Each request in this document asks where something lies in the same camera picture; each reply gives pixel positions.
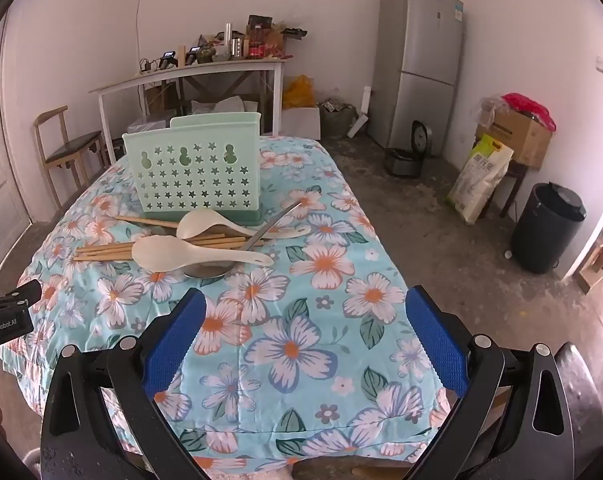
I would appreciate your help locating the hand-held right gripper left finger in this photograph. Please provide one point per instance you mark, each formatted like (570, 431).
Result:
(174, 345)

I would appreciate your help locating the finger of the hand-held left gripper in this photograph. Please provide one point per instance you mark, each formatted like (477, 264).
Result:
(16, 294)

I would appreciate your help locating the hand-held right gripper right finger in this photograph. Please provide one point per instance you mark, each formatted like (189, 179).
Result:
(436, 340)

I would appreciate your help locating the white plastic rice spoon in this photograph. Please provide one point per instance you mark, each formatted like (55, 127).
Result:
(196, 222)
(156, 252)

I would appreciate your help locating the metal ladle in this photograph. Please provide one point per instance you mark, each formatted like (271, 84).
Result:
(274, 224)

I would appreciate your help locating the green star-cut utensil holder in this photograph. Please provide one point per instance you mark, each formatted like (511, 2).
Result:
(196, 180)

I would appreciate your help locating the floral blue blanket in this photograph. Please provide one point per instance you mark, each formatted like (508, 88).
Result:
(291, 320)

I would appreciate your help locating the black trash can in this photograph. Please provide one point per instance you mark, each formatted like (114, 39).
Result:
(546, 230)

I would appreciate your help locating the wooden chair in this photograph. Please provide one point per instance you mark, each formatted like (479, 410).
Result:
(73, 147)

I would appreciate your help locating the white and yellow rice bag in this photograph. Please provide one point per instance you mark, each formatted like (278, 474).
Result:
(479, 180)

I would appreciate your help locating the wooden stool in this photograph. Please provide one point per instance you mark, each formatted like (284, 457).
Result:
(514, 185)

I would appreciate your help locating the black rice cooker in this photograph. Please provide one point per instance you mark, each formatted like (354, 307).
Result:
(406, 160)

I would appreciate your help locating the grey flat box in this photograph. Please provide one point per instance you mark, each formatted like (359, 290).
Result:
(149, 126)

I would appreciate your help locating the white board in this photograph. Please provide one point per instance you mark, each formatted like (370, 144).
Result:
(360, 117)

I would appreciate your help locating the green sack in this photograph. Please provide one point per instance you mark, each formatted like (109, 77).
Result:
(337, 120)

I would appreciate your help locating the small brown cardboard box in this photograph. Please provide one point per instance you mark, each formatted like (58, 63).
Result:
(160, 97)

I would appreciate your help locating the white plastic bag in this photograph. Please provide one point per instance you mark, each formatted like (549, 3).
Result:
(221, 106)

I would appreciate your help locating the red cloth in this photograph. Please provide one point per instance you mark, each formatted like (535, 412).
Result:
(529, 107)

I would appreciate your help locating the white box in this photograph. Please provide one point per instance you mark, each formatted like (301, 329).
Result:
(301, 122)

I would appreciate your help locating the white long table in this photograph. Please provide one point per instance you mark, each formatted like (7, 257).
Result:
(191, 71)

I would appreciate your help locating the grey refrigerator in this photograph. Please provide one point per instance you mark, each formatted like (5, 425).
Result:
(416, 65)

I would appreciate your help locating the black device with screen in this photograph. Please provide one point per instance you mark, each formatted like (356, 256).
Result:
(194, 55)
(167, 60)

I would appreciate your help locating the yellow plastic bag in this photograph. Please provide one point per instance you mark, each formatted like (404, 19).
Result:
(297, 91)

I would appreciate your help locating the metal thermos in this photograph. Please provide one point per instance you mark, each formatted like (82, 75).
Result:
(228, 37)

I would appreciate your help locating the dark red box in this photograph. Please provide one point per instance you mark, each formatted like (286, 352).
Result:
(259, 37)

